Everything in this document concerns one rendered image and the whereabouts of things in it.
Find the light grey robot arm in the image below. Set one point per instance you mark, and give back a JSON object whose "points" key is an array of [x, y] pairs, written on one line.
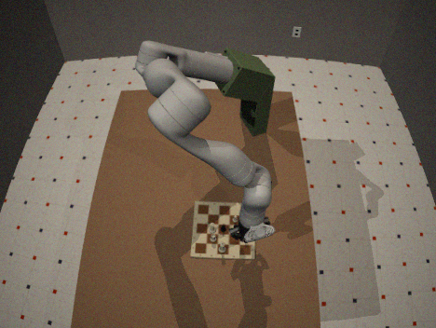
{"points": [[184, 105]]}

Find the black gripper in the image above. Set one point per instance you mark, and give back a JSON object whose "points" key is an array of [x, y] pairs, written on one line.
{"points": [[236, 233]]}

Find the chessboard with pieces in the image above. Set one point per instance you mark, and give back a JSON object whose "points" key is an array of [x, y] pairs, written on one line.
{"points": [[221, 214]]}

